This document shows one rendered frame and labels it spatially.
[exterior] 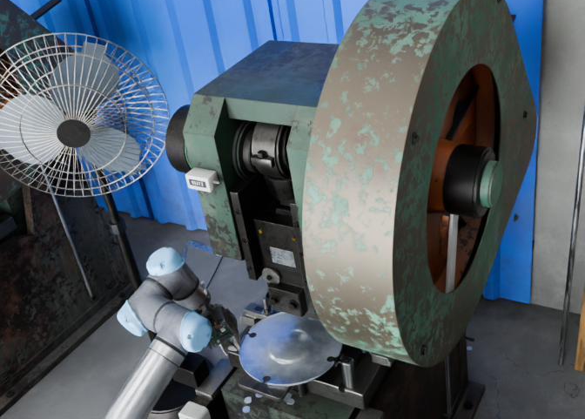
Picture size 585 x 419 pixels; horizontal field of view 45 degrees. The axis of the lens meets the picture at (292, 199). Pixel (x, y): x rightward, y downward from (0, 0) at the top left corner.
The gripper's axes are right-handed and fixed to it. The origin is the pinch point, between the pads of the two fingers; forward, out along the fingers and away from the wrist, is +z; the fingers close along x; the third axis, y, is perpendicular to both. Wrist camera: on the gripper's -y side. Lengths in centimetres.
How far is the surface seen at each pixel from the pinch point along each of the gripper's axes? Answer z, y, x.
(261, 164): -34.1, -10.6, 30.0
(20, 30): -62, -136, -19
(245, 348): 15.6, -13.9, -1.7
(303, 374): 19.5, 2.3, 9.7
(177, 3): -27, -183, 34
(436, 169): -27, 17, 61
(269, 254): -7.0, -14.9, 18.9
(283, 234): -13.1, -10.7, 25.1
